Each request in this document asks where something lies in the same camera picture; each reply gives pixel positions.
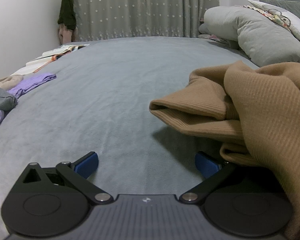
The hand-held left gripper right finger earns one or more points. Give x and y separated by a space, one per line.
206 165

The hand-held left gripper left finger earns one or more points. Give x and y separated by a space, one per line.
88 165

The brown sweater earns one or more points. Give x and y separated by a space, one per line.
265 105

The grey garment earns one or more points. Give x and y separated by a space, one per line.
0 100

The white and orange folded cloth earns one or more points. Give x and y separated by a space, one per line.
37 65

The beige cloth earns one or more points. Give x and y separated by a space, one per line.
10 81

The open white book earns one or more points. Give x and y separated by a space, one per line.
65 50

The pink hanging garment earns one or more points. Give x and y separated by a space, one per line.
65 36

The dark green hanging garment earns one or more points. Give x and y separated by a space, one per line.
67 12

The grey star-print curtain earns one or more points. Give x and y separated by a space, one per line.
140 5

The grey quilted pillow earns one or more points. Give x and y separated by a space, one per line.
290 3

